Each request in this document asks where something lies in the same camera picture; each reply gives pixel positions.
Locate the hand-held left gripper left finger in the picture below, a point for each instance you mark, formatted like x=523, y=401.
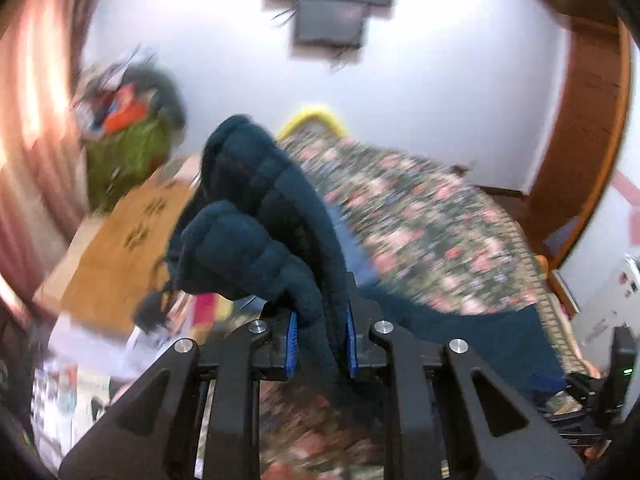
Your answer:
x=292, y=345

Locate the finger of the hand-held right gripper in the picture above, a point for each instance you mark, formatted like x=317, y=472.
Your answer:
x=580, y=430
x=575, y=389

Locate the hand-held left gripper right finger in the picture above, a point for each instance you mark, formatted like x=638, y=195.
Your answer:
x=351, y=345

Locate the dark navy pants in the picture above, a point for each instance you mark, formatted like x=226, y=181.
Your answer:
x=270, y=220

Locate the person's right hand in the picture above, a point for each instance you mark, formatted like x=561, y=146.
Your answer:
x=592, y=371

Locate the cartoon print bed sheet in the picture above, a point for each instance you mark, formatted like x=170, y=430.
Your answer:
x=207, y=310

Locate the blue denim jeans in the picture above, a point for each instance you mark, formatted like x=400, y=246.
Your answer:
x=352, y=250

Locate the floral blanket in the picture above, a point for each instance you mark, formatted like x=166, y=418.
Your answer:
x=425, y=220

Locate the white heart print sliding door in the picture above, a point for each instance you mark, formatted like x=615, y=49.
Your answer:
x=617, y=240

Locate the wooden laptop table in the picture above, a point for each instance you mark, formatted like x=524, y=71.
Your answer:
x=120, y=245

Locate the pile of papers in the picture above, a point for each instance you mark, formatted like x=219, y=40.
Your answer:
x=85, y=385

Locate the beige board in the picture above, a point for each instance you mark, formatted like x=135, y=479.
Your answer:
x=65, y=270

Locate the green storage bag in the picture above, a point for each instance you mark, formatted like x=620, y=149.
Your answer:
x=130, y=160

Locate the brown wooden wardrobe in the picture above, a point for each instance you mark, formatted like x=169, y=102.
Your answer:
x=585, y=110

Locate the orange box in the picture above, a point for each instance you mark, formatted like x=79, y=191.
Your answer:
x=125, y=112

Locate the small black monitor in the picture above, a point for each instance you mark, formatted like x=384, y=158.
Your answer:
x=329, y=22

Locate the pile of clothes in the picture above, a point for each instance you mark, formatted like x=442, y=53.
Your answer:
x=115, y=67

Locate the orange brown curtain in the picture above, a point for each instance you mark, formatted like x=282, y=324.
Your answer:
x=40, y=110

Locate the wooden bed post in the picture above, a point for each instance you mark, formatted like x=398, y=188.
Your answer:
x=464, y=167

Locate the yellow curved bed rail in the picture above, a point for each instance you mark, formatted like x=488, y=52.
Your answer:
x=312, y=117

